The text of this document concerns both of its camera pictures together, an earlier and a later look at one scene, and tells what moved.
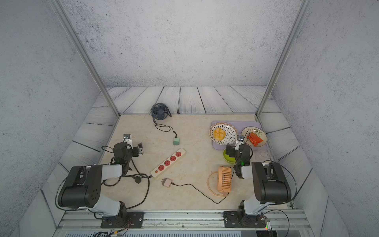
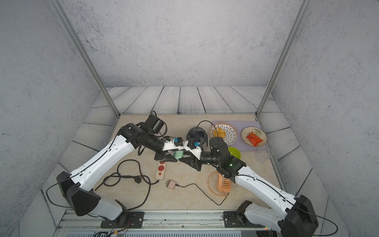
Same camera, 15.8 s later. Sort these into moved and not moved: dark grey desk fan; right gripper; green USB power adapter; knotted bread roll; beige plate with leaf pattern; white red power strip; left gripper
Moved: left gripper; white red power strip; green USB power adapter; right gripper; dark grey desk fan
Not moved: knotted bread roll; beige plate with leaf pattern
